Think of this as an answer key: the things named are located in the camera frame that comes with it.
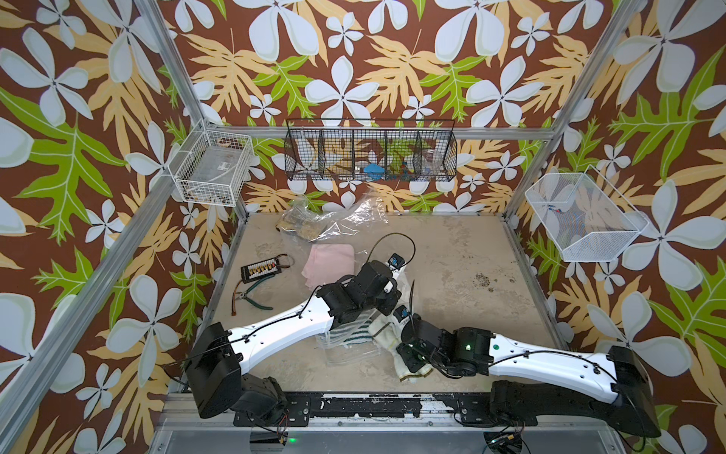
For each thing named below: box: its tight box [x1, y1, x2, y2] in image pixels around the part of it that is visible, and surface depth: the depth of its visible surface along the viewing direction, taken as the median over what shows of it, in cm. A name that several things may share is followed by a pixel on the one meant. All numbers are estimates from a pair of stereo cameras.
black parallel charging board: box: [240, 257, 282, 284], surface depth 103 cm
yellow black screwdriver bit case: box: [275, 207, 328, 242], surface depth 113 cm
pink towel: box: [301, 244, 355, 292], surface depth 104 cm
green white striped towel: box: [328, 317, 374, 346], surface depth 84 cm
